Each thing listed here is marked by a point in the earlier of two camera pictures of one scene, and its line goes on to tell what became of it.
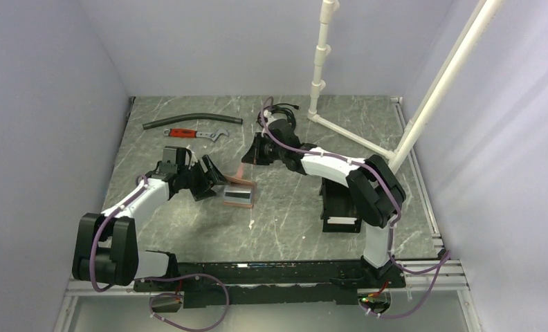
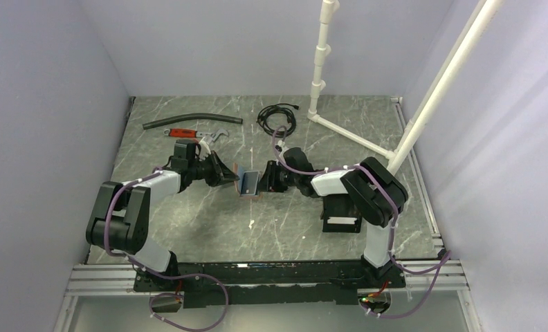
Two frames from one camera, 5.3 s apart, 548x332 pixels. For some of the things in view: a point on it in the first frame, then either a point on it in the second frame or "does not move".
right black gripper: x=254 y=155 -> x=268 y=182
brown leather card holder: x=228 y=180 -> x=238 y=173
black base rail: x=232 y=284 does not move
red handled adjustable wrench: x=192 y=133 does not move
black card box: x=338 y=210 does not move
